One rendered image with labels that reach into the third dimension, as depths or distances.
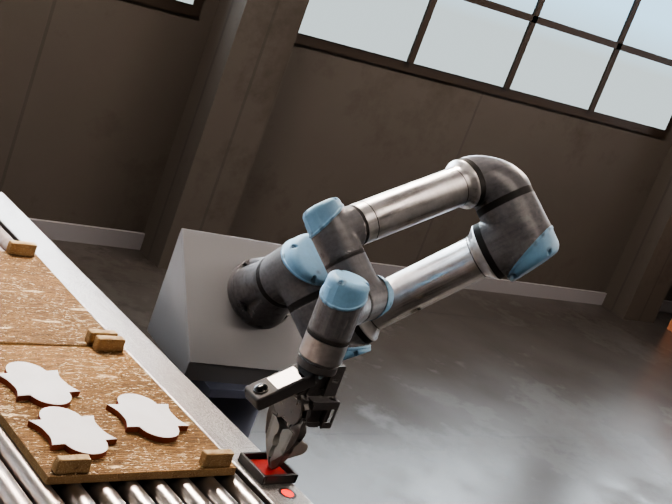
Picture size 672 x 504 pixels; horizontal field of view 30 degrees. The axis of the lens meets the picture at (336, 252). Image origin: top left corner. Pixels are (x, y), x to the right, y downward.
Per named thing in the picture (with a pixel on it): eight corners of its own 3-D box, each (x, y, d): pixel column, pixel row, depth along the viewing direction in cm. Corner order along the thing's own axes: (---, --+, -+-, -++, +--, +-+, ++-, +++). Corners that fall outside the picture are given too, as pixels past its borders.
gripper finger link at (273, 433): (292, 466, 218) (309, 421, 216) (265, 468, 214) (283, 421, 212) (282, 457, 220) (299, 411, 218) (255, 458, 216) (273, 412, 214)
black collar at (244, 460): (271, 458, 220) (274, 450, 219) (295, 483, 215) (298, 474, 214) (237, 460, 215) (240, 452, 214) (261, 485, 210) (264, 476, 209)
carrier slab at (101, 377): (121, 355, 237) (123, 347, 236) (234, 475, 208) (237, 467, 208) (-55, 350, 214) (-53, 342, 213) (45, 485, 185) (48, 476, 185)
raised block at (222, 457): (225, 461, 208) (230, 447, 208) (231, 467, 207) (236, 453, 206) (196, 463, 204) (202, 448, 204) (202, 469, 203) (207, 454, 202)
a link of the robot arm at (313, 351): (323, 347, 204) (295, 323, 209) (314, 372, 205) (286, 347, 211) (357, 348, 209) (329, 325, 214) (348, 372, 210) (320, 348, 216)
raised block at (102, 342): (118, 348, 236) (123, 335, 235) (123, 352, 234) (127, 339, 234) (90, 347, 232) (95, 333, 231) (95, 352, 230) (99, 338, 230)
